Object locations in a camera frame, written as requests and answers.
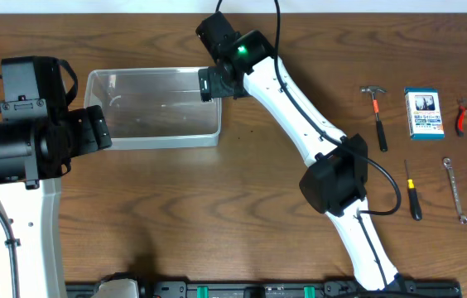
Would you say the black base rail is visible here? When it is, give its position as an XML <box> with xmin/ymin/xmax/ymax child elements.
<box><xmin>65</xmin><ymin>280</ymin><xmax>463</xmax><ymax>298</ymax></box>

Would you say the black yellow screwdriver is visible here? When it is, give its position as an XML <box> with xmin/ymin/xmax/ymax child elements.
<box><xmin>404</xmin><ymin>160</ymin><xmax>422</xmax><ymax>221</ymax></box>

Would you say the blue white cardboard box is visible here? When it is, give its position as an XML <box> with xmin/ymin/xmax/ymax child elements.
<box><xmin>404</xmin><ymin>87</ymin><xmax>445</xmax><ymax>140</ymax></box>

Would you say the small claw hammer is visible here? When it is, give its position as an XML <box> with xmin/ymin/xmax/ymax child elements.
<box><xmin>359</xmin><ymin>85</ymin><xmax>388</xmax><ymax>152</ymax></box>

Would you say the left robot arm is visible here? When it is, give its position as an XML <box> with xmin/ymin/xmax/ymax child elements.
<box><xmin>0</xmin><ymin>56</ymin><xmax>112</xmax><ymax>297</ymax></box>

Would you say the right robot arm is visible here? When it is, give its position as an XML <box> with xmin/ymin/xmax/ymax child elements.
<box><xmin>195</xmin><ymin>12</ymin><xmax>398</xmax><ymax>291</ymax></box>

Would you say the silver combination wrench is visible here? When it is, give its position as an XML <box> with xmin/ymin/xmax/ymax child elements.
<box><xmin>442</xmin><ymin>157</ymin><xmax>467</xmax><ymax>224</ymax></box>

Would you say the clear plastic container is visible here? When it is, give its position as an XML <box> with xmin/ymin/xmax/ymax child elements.
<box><xmin>84</xmin><ymin>67</ymin><xmax>222</xmax><ymax>151</ymax></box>

